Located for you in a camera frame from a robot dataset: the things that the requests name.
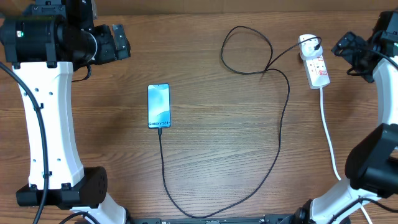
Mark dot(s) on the blue-screen Samsung smartphone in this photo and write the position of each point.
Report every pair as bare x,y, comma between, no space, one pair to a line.
158,102

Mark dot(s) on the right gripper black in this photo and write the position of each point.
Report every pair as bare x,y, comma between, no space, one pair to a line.
353,45

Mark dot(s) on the white power strip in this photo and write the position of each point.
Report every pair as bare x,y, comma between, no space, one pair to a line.
317,73

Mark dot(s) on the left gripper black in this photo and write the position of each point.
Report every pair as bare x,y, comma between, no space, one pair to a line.
112,52

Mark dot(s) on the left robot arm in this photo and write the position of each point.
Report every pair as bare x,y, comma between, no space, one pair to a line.
44,47

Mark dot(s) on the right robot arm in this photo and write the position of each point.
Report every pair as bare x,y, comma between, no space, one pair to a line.
370,170

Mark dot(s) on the white charger plug adapter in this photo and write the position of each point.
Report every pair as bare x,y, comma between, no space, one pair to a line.
310,46

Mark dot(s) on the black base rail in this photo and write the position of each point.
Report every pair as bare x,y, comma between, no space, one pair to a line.
268,219

